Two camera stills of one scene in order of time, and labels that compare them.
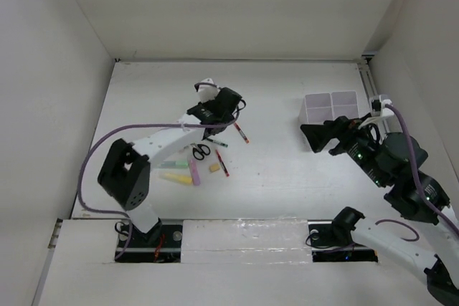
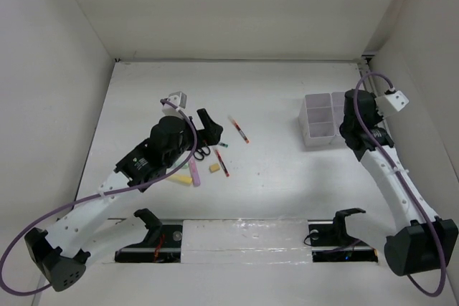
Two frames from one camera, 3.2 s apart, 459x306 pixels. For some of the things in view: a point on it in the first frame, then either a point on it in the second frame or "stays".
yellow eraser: (214, 167) stays
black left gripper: (206, 104) -> (211, 132)
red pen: (242, 132) stays
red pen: (222, 163) stays
